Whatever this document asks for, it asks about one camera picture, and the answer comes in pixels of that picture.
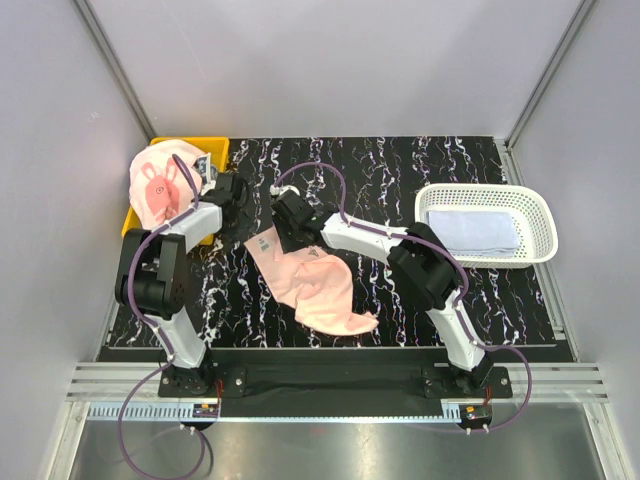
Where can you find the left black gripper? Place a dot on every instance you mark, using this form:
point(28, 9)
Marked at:
point(244, 224)

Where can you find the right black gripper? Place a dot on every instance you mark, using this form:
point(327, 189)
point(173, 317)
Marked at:
point(285, 243)

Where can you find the pink hedgehog towel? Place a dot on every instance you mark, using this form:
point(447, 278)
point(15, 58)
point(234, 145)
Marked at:
point(316, 285)

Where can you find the light blue towel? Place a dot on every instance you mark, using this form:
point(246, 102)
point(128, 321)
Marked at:
point(475, 233)

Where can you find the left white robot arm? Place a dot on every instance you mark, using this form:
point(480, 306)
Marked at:
point(153, 276)

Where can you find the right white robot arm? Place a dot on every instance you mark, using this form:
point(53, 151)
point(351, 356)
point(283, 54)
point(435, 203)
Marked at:
point(422, 270)

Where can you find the blue patterned towel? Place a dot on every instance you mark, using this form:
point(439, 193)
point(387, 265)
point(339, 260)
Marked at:
point(207, 170)

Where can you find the yellow plastic bin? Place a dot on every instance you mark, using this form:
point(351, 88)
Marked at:
point(217, 146)

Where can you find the pink rabbit towel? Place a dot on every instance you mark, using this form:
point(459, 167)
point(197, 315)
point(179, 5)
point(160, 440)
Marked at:
point(158, 189)

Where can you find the white perforated plastic basket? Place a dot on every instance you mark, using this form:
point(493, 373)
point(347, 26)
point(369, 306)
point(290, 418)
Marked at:
point(531, 216)

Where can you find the left controller board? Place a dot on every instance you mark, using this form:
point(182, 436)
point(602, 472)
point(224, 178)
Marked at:
point(206, 410)

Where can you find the controller board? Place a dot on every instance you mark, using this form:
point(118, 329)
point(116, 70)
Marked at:
point(206, 410)
point(477, 413)

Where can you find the right controller board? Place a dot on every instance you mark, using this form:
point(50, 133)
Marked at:
point(477, 413)

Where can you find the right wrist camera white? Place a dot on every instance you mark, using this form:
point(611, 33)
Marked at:
point(276, 191)

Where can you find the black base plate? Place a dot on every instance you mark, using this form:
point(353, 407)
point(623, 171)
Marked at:
point(387, 384)

